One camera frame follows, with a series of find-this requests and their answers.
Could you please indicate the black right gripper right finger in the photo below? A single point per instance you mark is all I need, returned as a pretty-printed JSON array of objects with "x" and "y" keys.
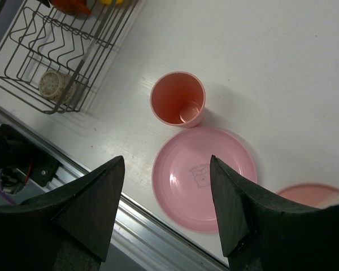
[{"x": 260, "y": 230}]

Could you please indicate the pink plastic cup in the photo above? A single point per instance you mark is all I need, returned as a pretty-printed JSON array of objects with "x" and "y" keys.
[{"x": 178, "y": 99}]

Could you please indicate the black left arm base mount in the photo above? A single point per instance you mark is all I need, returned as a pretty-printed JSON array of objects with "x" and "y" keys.
[{"x": 22, "y": 161}]

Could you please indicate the pink and cream ceramic plate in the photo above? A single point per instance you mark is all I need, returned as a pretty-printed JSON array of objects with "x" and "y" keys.
[{"x": 311, "y": 194}]

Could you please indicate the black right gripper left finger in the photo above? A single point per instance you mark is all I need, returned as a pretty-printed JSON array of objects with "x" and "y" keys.
[{"x": 68, "y": 228}]

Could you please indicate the red and black mug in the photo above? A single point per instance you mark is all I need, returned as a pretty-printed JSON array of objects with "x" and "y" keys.
[{"x": 71, "y": 7}]

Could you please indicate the small speckled ceramic cup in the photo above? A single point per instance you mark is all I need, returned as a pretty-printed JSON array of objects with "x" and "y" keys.
[{"x": 52, "y": 84}]

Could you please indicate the yellow bowl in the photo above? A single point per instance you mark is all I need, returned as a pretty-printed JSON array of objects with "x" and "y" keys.
[{"x": 108, "y": 2}]

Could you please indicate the black wire dish rack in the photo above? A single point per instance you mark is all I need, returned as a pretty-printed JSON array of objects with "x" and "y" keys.
[{"x": 42, "y": 39}]

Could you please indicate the pink plastic plate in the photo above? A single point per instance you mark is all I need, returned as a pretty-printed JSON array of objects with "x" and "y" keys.
[{"x": 181, "y": 174}]

